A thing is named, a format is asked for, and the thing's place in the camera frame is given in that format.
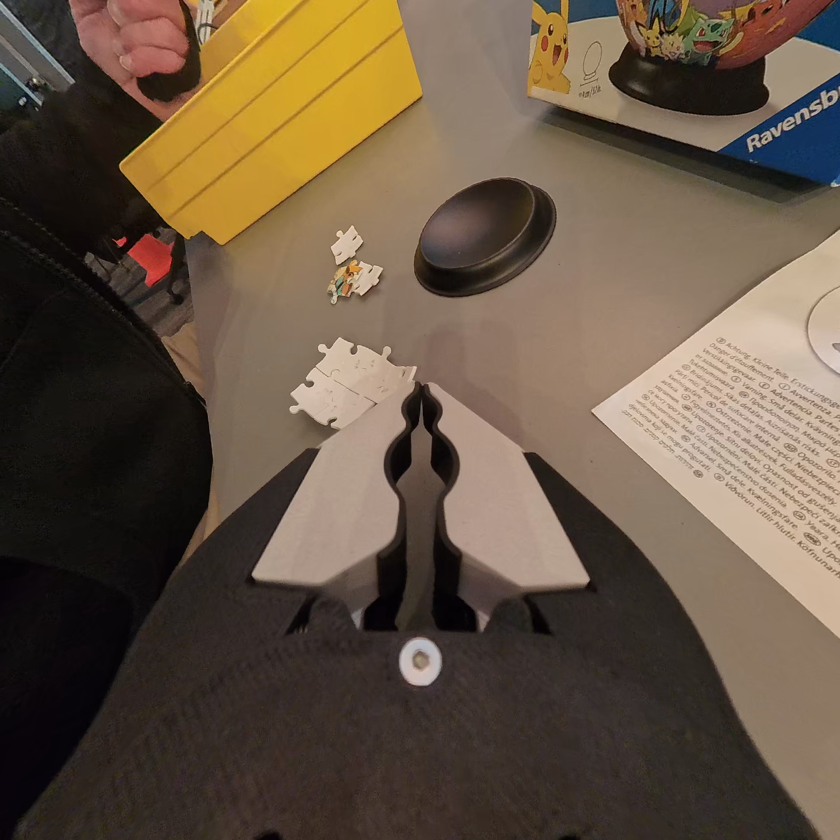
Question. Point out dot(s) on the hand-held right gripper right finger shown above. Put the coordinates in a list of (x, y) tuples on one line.
[(512, 512)]

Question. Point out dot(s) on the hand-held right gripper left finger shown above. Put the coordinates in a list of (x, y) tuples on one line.
[(334, 512)]

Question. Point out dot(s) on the yellow plastic bin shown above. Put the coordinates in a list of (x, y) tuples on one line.
[(282, 124)]

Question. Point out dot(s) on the joined white puzzle section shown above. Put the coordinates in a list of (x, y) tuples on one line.
[(341, 387)]

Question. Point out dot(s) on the colourful printed puzzle piece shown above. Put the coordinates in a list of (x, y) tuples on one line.
[(342, 283)]

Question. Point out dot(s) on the person's left forearm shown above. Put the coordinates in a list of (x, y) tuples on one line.
[(72, 164)]

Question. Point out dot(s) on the white puzzle piece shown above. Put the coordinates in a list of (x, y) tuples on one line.
[(346, 244), (371, 275)]

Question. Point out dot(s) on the black round puzzle stand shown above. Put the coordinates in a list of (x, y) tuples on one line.
[(482, 236)]

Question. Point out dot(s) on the printed puzzle box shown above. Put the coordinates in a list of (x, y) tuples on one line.
[(709, 105)]

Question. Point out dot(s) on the person's left hand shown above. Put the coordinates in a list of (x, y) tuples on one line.
[(124, 29)]

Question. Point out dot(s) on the red floor object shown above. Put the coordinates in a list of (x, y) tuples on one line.
[(154, 259)]

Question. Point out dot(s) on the person's beige trousers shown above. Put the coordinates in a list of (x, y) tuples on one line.
[(190, 367)]

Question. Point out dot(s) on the white instruction sheet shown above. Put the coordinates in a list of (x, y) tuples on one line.
[(735, 446)]

